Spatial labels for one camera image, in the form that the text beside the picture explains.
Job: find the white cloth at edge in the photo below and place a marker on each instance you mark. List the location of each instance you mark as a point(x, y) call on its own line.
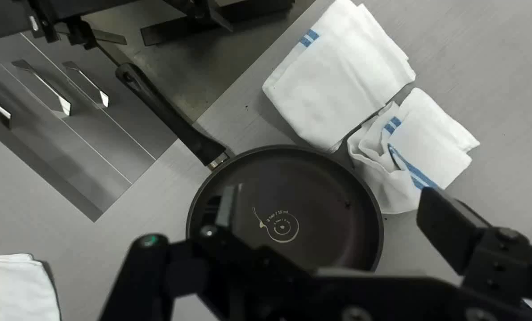
point(25, 289)

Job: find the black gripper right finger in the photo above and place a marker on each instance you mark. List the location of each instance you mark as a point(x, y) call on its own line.
point(450, 224)

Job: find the folded white blue-striped towel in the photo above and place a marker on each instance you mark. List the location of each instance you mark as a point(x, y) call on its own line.
point(339, 73)

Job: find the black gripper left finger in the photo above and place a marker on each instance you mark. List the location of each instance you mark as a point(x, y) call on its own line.
point(223, 212)

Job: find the dark nonstick frying pan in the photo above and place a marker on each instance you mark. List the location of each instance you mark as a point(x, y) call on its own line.
point(289, 198)

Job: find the white blue-striped towel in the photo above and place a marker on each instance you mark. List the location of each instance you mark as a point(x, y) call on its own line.
point(409, 146)
point(339, 73)

